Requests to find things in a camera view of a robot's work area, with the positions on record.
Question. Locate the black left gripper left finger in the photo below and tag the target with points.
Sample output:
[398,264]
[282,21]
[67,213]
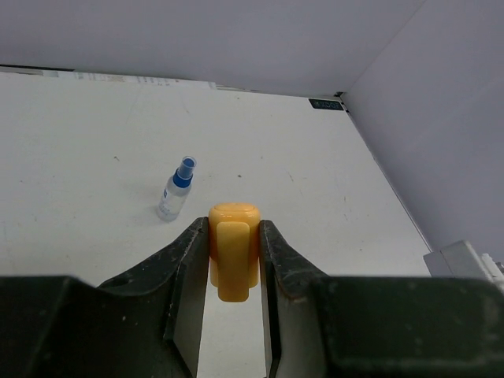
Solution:
[144,322]

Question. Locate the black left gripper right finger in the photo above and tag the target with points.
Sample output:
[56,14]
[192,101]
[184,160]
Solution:
[317,325]

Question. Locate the yellow highlighter cap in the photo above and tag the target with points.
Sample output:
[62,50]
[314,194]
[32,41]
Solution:
[234,249]

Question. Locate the clear blue spray bottle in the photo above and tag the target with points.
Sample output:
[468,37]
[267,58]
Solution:
[176,190]

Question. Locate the right table label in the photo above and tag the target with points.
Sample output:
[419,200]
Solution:
[317,103]

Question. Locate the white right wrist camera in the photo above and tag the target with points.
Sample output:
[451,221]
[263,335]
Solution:
[460,260]

